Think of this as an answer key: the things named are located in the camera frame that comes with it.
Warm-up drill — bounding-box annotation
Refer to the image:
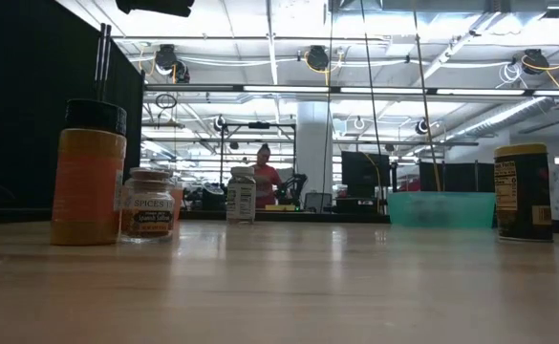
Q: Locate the white-lid spice jar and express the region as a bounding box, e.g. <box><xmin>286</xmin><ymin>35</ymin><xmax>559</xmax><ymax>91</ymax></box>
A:
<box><xmin>225</xmin><ymin>164</ymin><xmax>258</xmax><ymax>225</ymax></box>

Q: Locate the black-lid orange spice jar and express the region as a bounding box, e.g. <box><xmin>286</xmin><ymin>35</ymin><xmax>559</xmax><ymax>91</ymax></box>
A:
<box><xmin>50</xmin><ymin>97</ymin><xmax>128</xmax><ymax>247</ymax></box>

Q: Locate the person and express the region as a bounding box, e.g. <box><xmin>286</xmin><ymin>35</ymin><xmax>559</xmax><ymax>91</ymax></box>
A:
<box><xmin>252</xmin><ymin>142</ymin><xmax>284</xmax><ymax>210</ymax></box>

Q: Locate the small grey monitor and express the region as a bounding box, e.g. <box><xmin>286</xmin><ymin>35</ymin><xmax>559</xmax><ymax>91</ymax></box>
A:
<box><xmin>303</xmin><ymin>191</ymin><xmax>333</xmax><ymax>213</ymax></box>

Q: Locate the black monitor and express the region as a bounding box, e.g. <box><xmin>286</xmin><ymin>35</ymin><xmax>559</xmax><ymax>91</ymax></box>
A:
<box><xmin>340</xmin><ymin>150</ymin><xmax>393</xmax><ymax>200</ymax></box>

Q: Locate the long LED light bar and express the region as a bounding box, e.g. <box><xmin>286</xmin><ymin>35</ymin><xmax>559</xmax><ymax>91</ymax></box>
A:
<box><xmin>143</xmin><ymin>83</ymin><xmax>559</xmax><ymax>97</ymax></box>

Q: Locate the small glass saffron jar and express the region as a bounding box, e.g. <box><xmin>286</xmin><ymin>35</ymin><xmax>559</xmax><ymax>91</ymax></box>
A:
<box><xmin>119</xmin><ymin>166</ymin><xmax>177</xmax><ymax>244</ymax></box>

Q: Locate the teal plastic bin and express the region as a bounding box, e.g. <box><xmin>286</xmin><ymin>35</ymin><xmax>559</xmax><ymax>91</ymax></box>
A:
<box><xmin>386</xmin><ymin>190</ymin><xmax>497</xmax><ymax>229</ymax></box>

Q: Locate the black background partition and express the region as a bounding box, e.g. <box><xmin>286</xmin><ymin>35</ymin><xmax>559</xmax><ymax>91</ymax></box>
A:
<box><xmin>418</xmin><ymin>161</ymin><xmax>497</xmax><ymax>194</ymax></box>

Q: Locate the yellow-lid black spice can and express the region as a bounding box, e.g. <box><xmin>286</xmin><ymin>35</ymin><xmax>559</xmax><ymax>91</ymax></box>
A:
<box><xmin>492</xmin><ymin>142</ymin><xmax>555</xmax><ymax>243</ymax></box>

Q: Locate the black curtain partition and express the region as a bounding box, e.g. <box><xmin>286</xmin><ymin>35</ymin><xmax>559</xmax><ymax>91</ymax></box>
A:
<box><xmin>0</xmin><ymin>0</ymin><xmax>146</xmax><ymax>211</ymax></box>

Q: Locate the black aluminium table frame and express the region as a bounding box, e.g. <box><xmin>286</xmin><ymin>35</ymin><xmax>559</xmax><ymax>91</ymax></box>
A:
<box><xmin>0</xmin><ymin>204</ymin><xmax>559</xmax><ymax>236</ymax></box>

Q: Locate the black cable with loop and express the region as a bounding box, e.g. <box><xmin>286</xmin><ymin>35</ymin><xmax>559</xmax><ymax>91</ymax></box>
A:
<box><xmin>358</xmin><ymin>0</ymin><xmax>385</xmax><ymax>211</ymax></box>

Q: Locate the black ceiling cable reel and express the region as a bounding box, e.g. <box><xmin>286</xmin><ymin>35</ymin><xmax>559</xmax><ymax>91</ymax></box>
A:
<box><xmin>305</xmin><ymin>44</ymin><xmax>331</xmax><ymax>72</ymax></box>
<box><xmin>521</xmin><ymin>48</ymin><xmax>551</xmax><ymax>75</ymax></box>
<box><xmin>153</xmin><ymin>43</ymin><xmax>190</xmax><ymax>83</ymax></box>

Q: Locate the yellow hanging cable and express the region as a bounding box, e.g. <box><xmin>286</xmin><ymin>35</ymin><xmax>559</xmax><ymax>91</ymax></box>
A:
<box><xmin>411</xmin><ymin>0</ymin><xmax>442</xmax><ymax>192</ymax></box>

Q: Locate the silver ventilation duct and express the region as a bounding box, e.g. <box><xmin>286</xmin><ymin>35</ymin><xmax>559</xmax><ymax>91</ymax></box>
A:
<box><xmin>443</xmin><ymin>78</ymin><xmax>559</xmax><ymax>140</ymax></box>

